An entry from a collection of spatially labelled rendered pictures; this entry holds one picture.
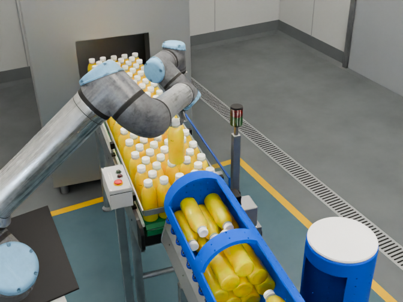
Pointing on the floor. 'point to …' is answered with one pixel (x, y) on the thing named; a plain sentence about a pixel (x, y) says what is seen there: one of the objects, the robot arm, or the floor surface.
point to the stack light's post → (235, 161)
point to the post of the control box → (124, 254)
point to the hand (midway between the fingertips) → (175, 122)
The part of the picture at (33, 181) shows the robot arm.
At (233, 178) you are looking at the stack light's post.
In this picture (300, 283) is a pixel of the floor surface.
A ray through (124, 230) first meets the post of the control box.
